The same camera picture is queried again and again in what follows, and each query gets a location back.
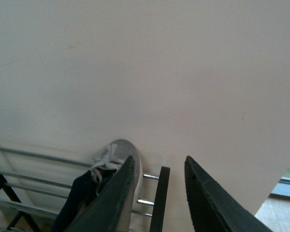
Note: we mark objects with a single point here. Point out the black metal shoe rack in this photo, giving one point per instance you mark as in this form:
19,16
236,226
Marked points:
10,180

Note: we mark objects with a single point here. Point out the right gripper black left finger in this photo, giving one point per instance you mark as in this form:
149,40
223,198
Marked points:
111,210

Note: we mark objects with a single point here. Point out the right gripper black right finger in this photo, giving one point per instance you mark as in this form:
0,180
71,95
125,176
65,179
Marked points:
212,208

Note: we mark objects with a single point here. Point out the grey knit sneaker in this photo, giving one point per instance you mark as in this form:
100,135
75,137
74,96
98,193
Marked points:
87,187

